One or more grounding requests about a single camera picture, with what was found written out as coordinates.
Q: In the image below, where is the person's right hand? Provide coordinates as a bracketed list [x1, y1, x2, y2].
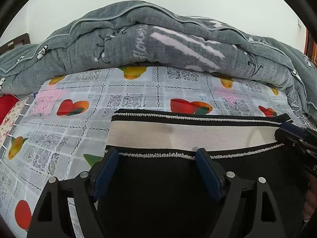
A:
[303, 183, 317, 222]

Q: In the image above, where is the floral bed sheet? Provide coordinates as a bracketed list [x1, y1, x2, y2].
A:
[0, 97, 34, 147]

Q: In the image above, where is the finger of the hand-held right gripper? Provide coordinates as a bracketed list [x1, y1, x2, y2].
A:
[274, 128, 308, 152]
[282, 121, 317, 142]

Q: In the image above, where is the fruit print plastic sheet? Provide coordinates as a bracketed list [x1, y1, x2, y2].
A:
[0, 66, 307, 231]

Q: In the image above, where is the brown wooden door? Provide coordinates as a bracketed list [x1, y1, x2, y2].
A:
[304, 28, 317, 63]

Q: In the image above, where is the grey flowered quilt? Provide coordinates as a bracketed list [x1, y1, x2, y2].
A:
[0, 1, 317, 120]

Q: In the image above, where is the dark wooden headboard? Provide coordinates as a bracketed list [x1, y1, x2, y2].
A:
[0, 33, 31, 54]

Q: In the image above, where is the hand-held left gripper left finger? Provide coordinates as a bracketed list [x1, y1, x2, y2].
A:
[26, 147, 120, 238]

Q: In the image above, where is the red pillow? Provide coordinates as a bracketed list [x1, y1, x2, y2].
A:
[0, 95, 23, 125]

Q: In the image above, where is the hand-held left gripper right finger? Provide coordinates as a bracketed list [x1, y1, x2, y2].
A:
[194, 148, 289, 238]

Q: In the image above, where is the black and cream knit garment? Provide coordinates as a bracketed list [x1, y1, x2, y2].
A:
[94, 108, 317, 238]

